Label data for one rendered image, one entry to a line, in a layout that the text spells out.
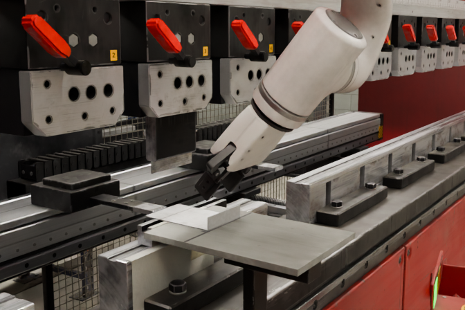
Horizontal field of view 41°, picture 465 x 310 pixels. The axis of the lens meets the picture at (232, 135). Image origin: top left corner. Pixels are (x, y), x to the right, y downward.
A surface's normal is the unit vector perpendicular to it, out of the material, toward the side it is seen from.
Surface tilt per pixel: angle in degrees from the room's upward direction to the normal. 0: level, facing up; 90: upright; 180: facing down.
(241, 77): 90
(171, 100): 90
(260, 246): 0
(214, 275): 0
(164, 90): 90
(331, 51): 110
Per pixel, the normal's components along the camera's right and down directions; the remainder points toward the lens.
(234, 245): 0.00, -0.99
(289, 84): -0.45, 0.25
